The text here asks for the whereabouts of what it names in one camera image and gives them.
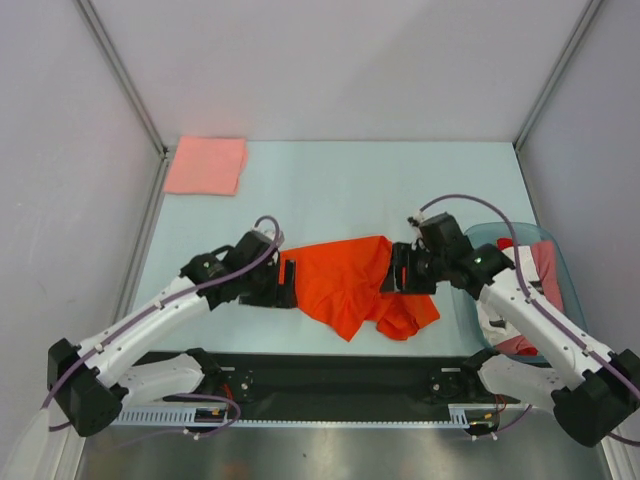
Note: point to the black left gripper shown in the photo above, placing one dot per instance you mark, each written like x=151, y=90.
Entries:
x=279, y=295

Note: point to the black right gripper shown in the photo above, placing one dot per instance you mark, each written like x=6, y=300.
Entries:
x=402, y=255

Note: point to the orange polo t-shirt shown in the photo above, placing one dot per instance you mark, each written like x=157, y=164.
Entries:
x=339, y=284

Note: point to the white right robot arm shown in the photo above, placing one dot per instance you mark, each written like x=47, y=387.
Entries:
x=589, y=388

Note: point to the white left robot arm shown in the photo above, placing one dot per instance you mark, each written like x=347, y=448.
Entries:
x=93, y=380

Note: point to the teal plastic laundry bin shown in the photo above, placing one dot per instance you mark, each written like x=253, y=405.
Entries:
x=480, y=324

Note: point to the red garment in bin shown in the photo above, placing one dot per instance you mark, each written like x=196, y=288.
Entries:
x=512, y=342

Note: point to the pink garment in bin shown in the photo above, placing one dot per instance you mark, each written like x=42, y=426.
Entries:
x=544, y=257

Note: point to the folded pink t-shirt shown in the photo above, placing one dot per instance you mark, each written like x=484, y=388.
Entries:
x=207, y=166

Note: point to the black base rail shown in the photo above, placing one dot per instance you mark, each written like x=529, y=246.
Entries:
x=225, y=389

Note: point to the blue slotted cable duct right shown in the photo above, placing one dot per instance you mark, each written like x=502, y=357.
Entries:
x=492, y=416

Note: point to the blue slotted cable duct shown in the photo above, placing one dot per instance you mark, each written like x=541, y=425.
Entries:
x=492, y=416
x=180, y=416

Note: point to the blue slotted cable duct left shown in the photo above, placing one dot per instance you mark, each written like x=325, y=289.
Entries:
x=180, y=416

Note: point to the aluminium frame post left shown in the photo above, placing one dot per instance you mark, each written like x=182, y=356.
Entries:
x=99, y=33

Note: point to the aluminium frame post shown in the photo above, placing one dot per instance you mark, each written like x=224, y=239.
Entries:
x=569, y=51
x=99, y=33

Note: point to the aluminium frame post right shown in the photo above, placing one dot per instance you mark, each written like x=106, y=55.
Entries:
x=569, y=51

